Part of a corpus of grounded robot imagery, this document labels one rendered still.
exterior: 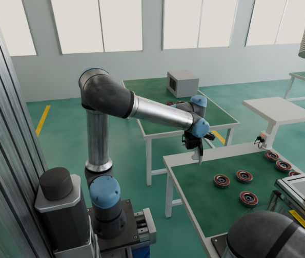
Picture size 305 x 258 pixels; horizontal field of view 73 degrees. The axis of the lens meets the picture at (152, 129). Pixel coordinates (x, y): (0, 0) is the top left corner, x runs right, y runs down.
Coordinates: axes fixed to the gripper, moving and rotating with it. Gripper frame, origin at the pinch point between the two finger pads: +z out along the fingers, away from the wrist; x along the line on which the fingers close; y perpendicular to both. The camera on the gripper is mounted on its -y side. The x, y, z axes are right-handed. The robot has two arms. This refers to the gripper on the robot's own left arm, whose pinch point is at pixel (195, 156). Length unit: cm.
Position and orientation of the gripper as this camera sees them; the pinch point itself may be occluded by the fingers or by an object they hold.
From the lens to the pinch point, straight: 117.6
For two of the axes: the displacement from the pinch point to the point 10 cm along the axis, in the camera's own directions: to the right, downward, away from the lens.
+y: -9.6, 1.4, -2.4
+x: 2.7, 4.9, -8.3
